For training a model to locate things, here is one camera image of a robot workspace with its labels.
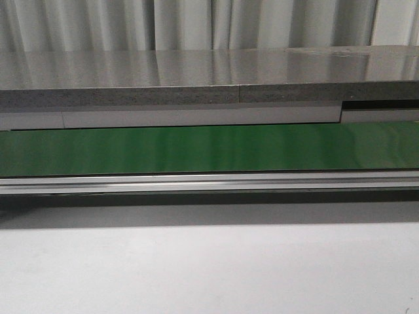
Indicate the grey stone counter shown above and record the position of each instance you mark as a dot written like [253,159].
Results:
[86,89]

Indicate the green conveyor belt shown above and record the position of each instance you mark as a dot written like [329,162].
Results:
[209,149]

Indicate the white pleated curtain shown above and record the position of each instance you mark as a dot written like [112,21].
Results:
[204,25]

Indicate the aluminium conveyor frame rail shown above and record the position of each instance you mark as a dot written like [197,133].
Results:
[210,182]

